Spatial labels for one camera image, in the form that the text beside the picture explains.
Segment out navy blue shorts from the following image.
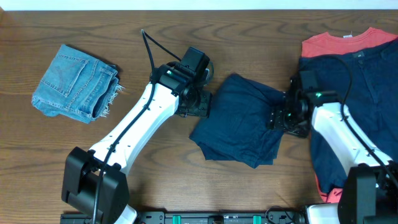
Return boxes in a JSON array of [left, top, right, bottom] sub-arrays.
[[189, 73, 284, 169]]

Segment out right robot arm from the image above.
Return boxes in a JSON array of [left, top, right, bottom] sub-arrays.
[[267, 71, 397, 223]]

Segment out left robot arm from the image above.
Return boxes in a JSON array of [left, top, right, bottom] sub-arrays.
[[60, 47, 214, 224]]

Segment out red t-shirt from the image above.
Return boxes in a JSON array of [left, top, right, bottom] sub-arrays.
[[301, 27, 397, 58]]

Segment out dark navy pants pile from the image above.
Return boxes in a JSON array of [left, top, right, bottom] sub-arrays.
[[297, 39, 398, 195]]

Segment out folded light blue jeans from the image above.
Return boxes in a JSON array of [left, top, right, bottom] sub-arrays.
[[32, 44, 123, 124]]

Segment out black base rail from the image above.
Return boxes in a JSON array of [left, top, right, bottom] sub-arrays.
[[60, 203, 307, 224]]

